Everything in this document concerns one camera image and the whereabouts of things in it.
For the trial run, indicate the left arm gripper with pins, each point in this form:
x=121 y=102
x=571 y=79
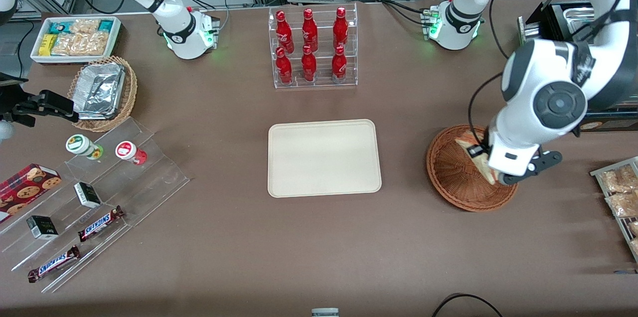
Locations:
x=479 y=149

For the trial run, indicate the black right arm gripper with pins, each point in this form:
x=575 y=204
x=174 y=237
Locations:
x=15 y=106

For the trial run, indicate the triangle sandwich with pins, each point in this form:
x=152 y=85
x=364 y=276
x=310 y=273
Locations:
x=481 y=167

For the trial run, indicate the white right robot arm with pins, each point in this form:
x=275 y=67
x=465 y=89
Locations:
x=174 y=33

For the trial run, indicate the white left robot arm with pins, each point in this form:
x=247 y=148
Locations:
x=558 y=102

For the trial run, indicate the silver foil tray stack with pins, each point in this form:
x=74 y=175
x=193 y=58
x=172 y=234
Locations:
x=99 y=90

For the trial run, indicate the brown round wicker basket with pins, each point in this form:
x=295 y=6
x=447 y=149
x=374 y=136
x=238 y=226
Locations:
x=448 y=172

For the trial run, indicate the light tan wicker basket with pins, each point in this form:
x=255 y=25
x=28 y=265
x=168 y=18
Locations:
x=130 y=92

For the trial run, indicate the cream plastic serving tray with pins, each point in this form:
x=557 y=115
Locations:
x=324 y=157

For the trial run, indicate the green lid yogurt cup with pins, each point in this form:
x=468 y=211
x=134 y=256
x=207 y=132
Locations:
x=79 y=144

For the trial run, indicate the yellow snack pack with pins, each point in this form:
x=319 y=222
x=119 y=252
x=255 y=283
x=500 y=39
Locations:
x=47 y=45

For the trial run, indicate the red plaid cookie box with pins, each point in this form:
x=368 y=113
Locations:
x=25 y=190

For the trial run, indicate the clear bag of pastries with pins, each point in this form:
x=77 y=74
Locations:
x=620 y=180
x=634 y=229
x=625 y=205

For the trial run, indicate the clear bag of crackers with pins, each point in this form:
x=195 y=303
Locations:
x=82 y=44
x=84 y=26

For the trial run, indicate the teal snack pack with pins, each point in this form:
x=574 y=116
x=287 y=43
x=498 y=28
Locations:
x=61 y=27
x=105 y=26

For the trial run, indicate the small black carton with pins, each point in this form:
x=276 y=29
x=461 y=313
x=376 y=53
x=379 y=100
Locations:
x=87 y=195
x=42 y=228

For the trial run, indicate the red lid yogurt cup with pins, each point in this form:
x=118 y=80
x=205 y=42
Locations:
x=127 y=150

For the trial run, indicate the white rectangular snack bin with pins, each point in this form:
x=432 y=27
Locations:
x=115 y=33

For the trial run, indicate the Snickers chocolate bar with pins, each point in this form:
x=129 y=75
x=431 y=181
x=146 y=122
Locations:
x=99 y=224
x=54 y=263

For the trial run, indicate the clear acrylic step display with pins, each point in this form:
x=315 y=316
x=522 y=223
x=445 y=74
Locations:
x=149 y=182

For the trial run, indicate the black countertop fryer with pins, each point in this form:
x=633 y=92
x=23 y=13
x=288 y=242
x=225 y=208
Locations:
x=553 y=23

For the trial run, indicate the red cola bottle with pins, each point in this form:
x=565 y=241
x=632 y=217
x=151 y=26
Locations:
x=308 y=67
x=339 y=65
x=284 y=30
x=283 y=69
x=340 y=28
x=309 y=30

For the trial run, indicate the clear acrylic bottle rack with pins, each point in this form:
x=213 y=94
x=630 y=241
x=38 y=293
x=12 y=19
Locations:
x=321 y=82

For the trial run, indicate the small grey device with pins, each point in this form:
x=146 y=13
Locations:
x=325 y=313

